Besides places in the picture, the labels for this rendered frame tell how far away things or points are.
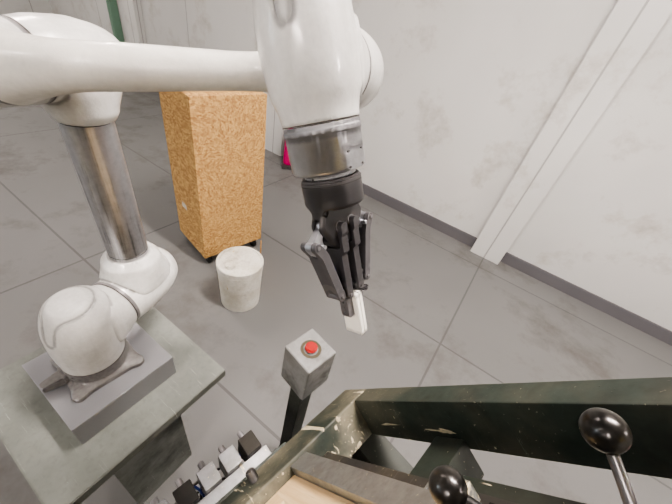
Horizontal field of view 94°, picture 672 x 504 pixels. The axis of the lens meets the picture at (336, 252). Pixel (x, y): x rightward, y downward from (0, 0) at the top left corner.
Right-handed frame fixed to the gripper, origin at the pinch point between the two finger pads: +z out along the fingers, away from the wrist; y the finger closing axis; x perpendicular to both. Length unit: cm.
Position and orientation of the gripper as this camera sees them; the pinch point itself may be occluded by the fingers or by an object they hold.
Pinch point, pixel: (353, 310)
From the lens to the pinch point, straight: 47.0
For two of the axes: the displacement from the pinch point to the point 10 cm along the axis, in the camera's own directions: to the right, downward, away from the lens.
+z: 1.7, 9.0, 3.9
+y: 6.1, -4.1, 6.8
